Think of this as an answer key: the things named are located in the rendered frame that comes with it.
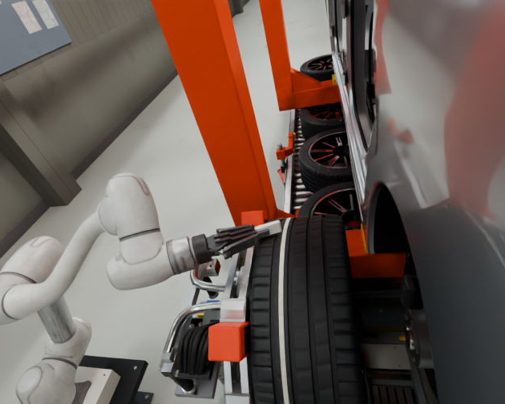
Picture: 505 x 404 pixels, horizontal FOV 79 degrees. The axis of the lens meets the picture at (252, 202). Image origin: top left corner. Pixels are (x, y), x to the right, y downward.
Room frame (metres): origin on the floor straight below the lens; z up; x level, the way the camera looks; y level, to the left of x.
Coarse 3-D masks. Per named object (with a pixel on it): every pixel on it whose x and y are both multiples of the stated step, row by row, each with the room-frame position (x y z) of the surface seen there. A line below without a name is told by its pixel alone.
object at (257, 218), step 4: (244, 212) 0.76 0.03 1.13; (248, 212) 0.76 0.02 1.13; (252, 212) 0.75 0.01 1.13; (256, 212) 0.75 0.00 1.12; (260, 212) 0.74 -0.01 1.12; (264, 212) 0.75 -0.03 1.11; (244, 216) 0.75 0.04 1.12; (248, 216) 0.75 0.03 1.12; (252, 216) 0.74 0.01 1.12; (256, 216) 0.74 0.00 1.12; (260, 216) 0.73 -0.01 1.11; (264, 216) 0.74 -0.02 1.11; (244, 220) 0.74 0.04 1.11; (248, 220) 0.74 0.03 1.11; (252, 220) 0.73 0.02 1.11; (256, 220) 0.73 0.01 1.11; (260, 220) 0.73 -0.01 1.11; (264, 220) 0.73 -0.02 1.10; (256, 224) 0.72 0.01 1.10; (260, 224) 0.72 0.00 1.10
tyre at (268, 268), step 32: (288, 224) 0.62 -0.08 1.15; (320, 224) 0.58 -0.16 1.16; (256, 256) 0.53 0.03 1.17; (288, 256) 0.49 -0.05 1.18; (320, 256) 0.46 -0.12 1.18; (256, 288) 0.44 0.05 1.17; (288, 288) 0.42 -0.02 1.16; (320, 288) 0.39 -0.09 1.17; (352, 288) 0.37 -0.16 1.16; (256, 320) 0.37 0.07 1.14; (288, 320) 0.35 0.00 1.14; (320, 320) 0.33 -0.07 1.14; (352, 320) 0.31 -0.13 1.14; (256, 352) 0.32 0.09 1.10; (288, 352) 0.30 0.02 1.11; (320, 352) 0.28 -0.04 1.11; (352, 352) 0.26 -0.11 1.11; (256, 384) 0.28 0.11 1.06; (288, 384) 0.26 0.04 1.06; (320, 384) 0.24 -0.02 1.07; (352, 384) 0.22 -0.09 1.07
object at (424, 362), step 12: (420, 300) 0.44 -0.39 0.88; (408, 312) 0.41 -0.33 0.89; (420, 312) 0.39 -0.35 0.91; (408, 324) 0.40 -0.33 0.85; (420, 324) 0.36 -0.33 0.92; (420, 336) 0.33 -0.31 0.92; (420, 348) 0.31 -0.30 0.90; (420, 360) 0.29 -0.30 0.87; (432, 360) 0.28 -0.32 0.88; (432, 372) 0.29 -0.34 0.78; (432, 384) 0.27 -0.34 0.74
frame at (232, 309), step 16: (240, 256) 0.61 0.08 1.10; (240, 288) 0.49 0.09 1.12; (224, 304) 0.45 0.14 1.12; (240, 304) 0.44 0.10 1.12; (224, 320) 0.42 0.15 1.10; (240, 320) 0.41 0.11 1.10; (224, 368) 0.35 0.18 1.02; (240, 368) 0.34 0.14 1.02; (224, 384) 0.32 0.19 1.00; (240, 384) 0.32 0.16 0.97; (240, 400) 0.29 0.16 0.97
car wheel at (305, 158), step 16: (336, 128) 2.19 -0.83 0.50; (304, 144) 2.09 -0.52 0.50; (320, 144) 2.10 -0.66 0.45; (336, 144) 2.12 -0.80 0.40; (304, 160) 1.88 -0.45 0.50; (320, 160) 1.86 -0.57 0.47; (336, 160) 1.79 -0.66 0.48; (304, 176) 1.84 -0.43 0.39; (320, 176) 1.68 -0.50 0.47; (336, 176) 1.60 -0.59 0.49; (352, 176) 1.57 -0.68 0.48
